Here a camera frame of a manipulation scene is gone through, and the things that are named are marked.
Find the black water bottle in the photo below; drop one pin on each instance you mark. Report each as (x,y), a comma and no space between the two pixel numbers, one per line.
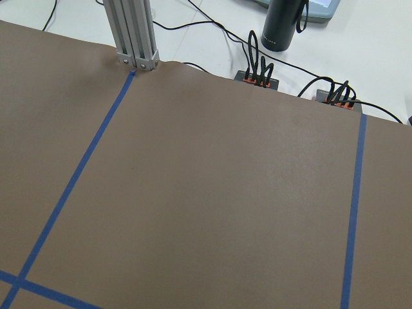
(279,39)

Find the aluminium frame post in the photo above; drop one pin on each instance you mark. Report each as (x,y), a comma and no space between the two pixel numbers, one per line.
(131,24)

